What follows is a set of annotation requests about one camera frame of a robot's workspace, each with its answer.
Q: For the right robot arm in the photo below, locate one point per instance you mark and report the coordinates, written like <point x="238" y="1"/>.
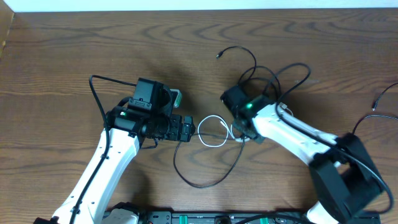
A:
<point x="343" y="174"/>

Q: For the cardboard box edge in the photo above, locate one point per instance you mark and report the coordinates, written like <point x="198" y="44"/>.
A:
<point x="6" y="19"/>

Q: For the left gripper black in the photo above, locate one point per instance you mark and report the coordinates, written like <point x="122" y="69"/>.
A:
<point x="175" y="127"/>

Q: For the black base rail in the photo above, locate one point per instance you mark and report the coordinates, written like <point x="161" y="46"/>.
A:
<point x="168" y="216"/>

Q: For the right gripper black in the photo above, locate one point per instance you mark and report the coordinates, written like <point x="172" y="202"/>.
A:
<point x="258" y="140"/>

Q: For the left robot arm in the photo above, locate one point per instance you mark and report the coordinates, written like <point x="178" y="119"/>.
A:
<point x="145" y="115"/>

